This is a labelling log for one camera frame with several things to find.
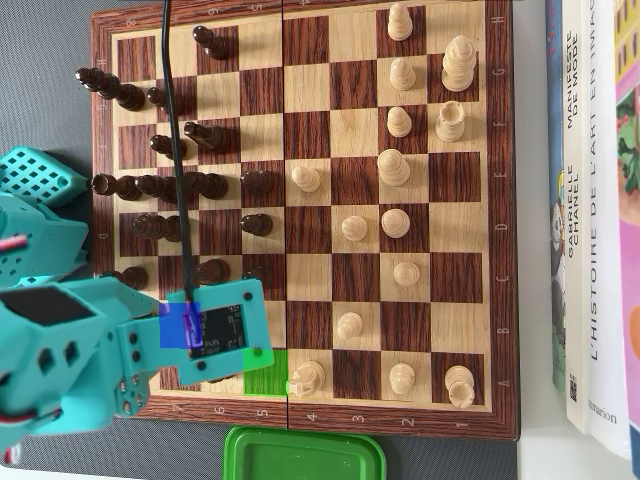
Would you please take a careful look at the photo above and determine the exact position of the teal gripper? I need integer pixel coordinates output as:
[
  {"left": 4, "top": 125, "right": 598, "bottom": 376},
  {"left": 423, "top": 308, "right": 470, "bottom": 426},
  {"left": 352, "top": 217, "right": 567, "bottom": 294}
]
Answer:
[{"left": 116, "top": 316, "right": 181, "bottom": 419}]

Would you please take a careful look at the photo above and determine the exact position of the light wooden chess knight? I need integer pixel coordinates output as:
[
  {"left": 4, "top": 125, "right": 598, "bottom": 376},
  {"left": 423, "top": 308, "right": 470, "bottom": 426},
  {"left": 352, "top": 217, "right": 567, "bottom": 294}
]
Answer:
[{"left": 287, "top": 359, "right": 327, "bottom": 399}]

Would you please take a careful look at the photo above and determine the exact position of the light wooden chess pawn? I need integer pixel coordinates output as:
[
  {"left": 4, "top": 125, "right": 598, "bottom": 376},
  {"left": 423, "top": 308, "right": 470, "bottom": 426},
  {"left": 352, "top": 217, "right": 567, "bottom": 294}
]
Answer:
[
  {"left": 386, "top": 105, "right": 414, "bottom": 139},
  {"left": 392, "top": 260, "right": 420, "bottom": 288},
  {"left": 388, "top": 362, "right": 417, "bottom": 395},
  {"left": 387, "top": 2, "right": 414, "bottom": 42},
  {"left": 290, "top": 165, "right": 322, "bottom": 195},
  {"left": 388, "top": 57, "right": 418, "bottom": 92},
  {"left": 335, "top": 311, "right": 364, "bottom": 340},
  {"left": 341, "top": 214, "right": 370, "bottom": 242}
]

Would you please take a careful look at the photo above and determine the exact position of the wooden chess board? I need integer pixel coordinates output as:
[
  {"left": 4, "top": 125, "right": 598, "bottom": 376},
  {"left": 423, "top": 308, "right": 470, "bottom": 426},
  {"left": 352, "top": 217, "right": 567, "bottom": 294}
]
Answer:
[{"left": 89, "top": 0, "right": 522, "bottom": 444}]

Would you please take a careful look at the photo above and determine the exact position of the light wooden chess rook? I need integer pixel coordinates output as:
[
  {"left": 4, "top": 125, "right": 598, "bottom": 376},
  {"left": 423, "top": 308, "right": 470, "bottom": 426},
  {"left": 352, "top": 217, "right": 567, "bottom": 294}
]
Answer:
[
  {"left": 443, "top": 365, "right": 476, "bottom": 407},
  {"left": 434, "top": 99, "right": 467, "bottom": 142}
]

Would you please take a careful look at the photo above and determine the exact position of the green plastic tray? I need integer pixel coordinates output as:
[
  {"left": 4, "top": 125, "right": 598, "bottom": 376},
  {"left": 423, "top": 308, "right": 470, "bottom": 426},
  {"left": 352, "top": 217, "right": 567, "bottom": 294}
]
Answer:
[{"left": 223, "top": 424, "right": 387, "bottom": 480}]

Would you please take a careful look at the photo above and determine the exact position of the white pawn centre right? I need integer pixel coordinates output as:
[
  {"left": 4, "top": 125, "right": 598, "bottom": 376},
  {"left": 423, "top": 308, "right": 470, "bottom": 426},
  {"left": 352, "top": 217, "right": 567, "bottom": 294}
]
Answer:
[{"left": 380, "top": 207, "right": 411, "bottom": 239}]

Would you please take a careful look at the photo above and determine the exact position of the white Gabrielle Chanel book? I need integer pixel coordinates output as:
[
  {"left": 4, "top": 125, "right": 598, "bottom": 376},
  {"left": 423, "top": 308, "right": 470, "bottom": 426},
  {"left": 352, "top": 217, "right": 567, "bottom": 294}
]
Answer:
[{"left": 560, "top": 0, "right": 591, "bottom": 435}]

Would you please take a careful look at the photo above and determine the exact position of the light blue illustrated book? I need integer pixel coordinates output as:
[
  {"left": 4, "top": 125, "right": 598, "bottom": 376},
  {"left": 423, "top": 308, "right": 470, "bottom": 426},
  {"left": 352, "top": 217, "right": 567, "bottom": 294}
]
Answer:
[{"left": 544, "top": 0, "right": 569, "bottom": 394}]

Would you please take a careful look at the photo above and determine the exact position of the white art history book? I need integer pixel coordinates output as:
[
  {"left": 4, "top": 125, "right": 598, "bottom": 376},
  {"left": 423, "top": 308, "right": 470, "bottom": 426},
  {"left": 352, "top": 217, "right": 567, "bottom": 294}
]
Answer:
[{"left": 585, "top": 0, "right": 640, "bottom": 464}]

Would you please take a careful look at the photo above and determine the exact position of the teal camera mount with board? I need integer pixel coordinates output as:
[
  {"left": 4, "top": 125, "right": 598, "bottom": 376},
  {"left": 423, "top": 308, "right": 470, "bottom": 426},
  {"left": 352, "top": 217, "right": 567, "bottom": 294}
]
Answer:
[{"left": 160, "top": 278, "right": 275, "bottom": 387}]

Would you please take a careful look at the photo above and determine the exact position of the black camera cable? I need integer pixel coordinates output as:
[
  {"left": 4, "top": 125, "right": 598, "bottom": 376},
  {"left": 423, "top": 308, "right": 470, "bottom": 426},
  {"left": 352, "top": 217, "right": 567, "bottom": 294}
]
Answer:
[{"left": 160, "top": 0, "right": 197, "bottom": 304}]

